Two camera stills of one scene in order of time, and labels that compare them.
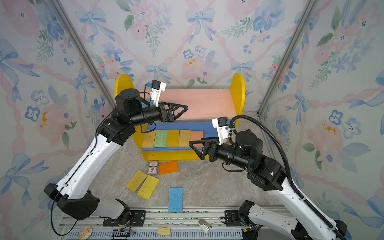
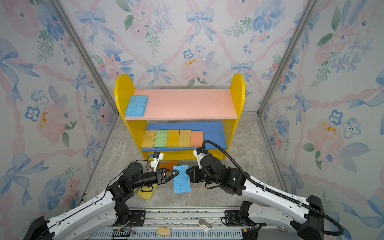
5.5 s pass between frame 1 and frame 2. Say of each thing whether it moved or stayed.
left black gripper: moved
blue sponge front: moved
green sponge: stayed
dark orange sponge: stayed
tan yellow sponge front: stayed
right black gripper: moved
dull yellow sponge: stayed
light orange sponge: stayed
